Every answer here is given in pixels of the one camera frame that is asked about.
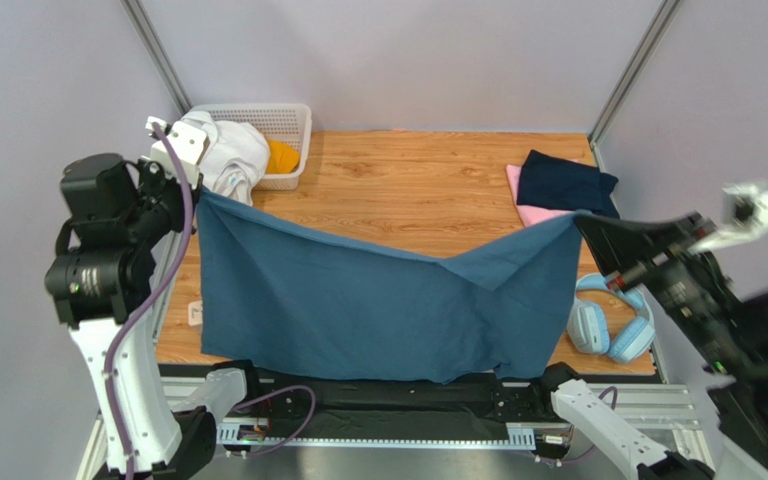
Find teal blue t shirt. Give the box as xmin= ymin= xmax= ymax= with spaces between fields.
xmin=197 ymin=192 xmax=581 ymax=383

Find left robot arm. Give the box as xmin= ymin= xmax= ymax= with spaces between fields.
xmin=45 ymin=153 xmax=252 ymax=479

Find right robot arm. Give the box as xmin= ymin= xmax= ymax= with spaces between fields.
xmin=540 ymin=213 xmax=768 ymax=479

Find light blue headphones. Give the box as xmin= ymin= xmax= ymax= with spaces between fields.
xmin=564 ymin=271 xmax=657 ymax=365

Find pink folded t shirt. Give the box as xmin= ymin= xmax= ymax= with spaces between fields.
xmin=505 ymin=158 xmax=590 ymax=229

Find navy folded t shirt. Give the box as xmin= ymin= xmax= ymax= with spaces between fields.
xmin=516 ymin=150 xmax=620 ymax=219

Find white t shirt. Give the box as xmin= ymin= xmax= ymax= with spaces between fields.
xmin=181 ymin=111 xmax=270 ymax=206

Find white power adapter cube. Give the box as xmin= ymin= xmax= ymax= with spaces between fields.
xmin=187 ymin=300 xmax=203 ymax=329

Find orange t shirt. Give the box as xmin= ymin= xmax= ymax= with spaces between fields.
xmin=266 ymin=139 xmax=301 ymax=175

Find white plastic laundry basket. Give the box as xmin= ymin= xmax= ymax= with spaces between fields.
xmin=191 ymin=103 xmax=313 ymax=191

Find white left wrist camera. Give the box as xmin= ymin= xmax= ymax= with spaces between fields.
xmin=143 ymin=116 xmax=210 ymax=190

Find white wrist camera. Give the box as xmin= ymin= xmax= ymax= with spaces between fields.
xmin=689 ymin=181 xmax=768 ymax=254
xmin=143 ymin=116 xmax=210 ymax=190

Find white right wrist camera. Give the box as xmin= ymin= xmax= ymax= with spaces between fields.
xmin=689 ymin=181 xmax=768 ymax=254

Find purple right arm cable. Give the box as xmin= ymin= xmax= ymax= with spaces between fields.
xmin=533 ymin=211 xmax=768 ymax=467

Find left aluminium frame post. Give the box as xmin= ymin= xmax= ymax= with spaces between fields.
xmin=120 ymin=0 xmax=192 ymax=114

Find aluminium frame post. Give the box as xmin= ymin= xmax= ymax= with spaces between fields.
xmin=120 ymin=0 xmax=192 ymax=114
xmin=588 ymin=0 xmax=684 ymax=147

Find right aluminium frame post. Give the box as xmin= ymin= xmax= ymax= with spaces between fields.
xmin=588 ymin=0 xmax=684 ymax=147

